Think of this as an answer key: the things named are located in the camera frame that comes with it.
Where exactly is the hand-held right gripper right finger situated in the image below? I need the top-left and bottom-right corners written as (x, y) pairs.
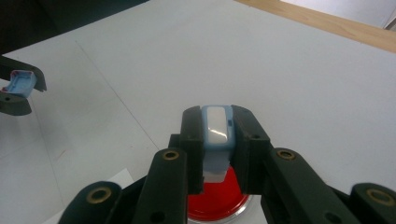
top-left (232, 105), bottom-right (362, 224)

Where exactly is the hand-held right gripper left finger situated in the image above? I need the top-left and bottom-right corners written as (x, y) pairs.
top-left (132, 105), bottom-right (205, 224)

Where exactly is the blue stamp cap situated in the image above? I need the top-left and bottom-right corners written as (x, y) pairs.
top-left (1, 70), bottom-right (37, 99)

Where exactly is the round red ink pad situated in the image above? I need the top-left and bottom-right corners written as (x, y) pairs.
top-left (186, 166), bottom-right (251, 224)

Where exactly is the blue and white stamp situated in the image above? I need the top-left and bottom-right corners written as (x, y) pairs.
top-left (200, 105), bottom-right (235, 184)

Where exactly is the black curtain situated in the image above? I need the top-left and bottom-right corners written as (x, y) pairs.
top-left (0, 0), bottom-right (150, 56)

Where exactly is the wooden table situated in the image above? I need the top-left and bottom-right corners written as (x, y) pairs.
top-left (233, 0), bottom-right (396, 54)

